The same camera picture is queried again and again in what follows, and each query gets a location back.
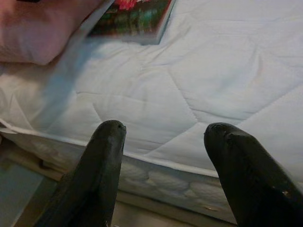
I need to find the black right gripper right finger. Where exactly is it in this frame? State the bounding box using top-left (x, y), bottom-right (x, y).
top-left (204, 122), bottom-right (303, 227)

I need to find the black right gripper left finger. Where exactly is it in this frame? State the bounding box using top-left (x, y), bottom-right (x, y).
top-left (35, 120), bottom-right (127, 227)

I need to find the pink pillow with white print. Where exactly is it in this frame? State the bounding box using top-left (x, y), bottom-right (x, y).
top-left (0, 0), bottom-right (112, 66)

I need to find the beige bed base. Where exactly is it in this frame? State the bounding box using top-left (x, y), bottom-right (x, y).
top-left (0, 136), bottom-right (237, 227)

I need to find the white quilted mattress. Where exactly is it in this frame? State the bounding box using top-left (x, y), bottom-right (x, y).
top-left (0, 0), bottom-right (303, 224)

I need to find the colourful picture book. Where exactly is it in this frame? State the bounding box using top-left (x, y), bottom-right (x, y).
top-left (86, 0), bottom-right (177, 45)

